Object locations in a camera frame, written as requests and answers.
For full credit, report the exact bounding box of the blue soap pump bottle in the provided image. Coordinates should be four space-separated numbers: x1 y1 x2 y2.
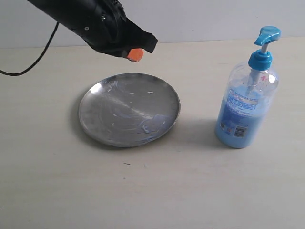
215 26 281 148

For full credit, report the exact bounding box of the blue soap blob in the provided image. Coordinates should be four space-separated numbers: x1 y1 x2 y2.
140 114 173 137

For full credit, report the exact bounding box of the round metal plate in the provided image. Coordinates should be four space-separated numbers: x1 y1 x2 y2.
78 73 181 148

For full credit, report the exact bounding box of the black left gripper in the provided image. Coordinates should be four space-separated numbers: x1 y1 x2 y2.
30 0 158 62

